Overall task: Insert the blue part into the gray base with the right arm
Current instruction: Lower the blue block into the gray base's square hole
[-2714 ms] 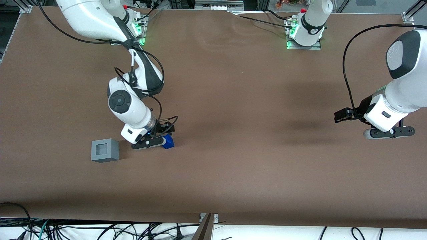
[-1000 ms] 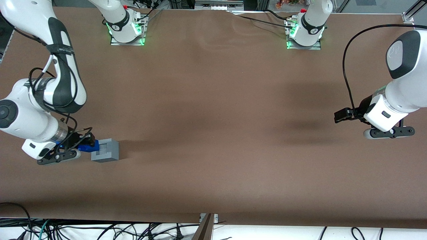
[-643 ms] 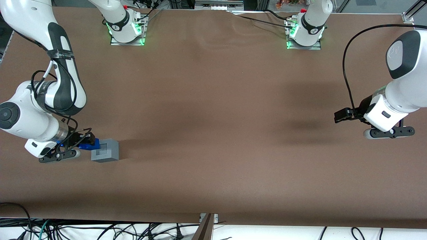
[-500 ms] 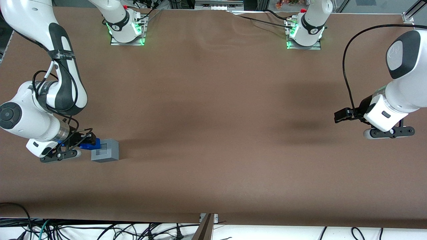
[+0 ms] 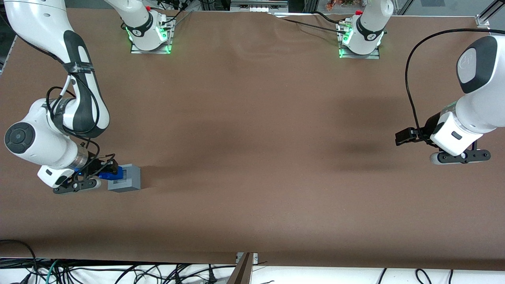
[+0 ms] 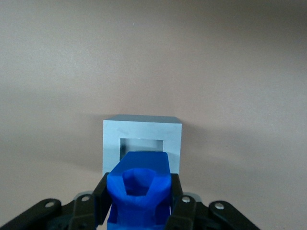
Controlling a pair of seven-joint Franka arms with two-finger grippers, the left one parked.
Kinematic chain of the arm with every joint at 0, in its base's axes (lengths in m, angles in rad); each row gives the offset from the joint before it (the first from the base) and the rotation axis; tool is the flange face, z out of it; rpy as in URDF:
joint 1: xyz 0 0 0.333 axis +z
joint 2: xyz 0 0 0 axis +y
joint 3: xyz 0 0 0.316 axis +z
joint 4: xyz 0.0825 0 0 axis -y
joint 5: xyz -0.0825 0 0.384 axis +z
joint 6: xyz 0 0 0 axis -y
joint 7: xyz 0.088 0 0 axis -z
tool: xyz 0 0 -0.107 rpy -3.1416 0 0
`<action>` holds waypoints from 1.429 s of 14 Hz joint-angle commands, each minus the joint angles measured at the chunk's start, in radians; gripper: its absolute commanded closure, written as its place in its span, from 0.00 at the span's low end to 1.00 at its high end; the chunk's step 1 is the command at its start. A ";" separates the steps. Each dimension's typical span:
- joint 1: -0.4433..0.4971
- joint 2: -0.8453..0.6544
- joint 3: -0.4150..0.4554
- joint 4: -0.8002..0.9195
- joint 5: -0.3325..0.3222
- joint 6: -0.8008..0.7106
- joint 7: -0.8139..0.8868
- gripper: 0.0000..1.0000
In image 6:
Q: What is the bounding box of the gray square base block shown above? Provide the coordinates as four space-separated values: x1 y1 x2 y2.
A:
102 115 183 177

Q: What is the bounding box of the blue plastic insert part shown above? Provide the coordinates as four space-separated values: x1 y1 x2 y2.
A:
105 150 174 230

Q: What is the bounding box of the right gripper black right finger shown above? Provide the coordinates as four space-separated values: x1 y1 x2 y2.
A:
165 173 261 230

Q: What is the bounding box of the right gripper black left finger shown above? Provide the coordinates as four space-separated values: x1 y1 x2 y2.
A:
0 173 114 230

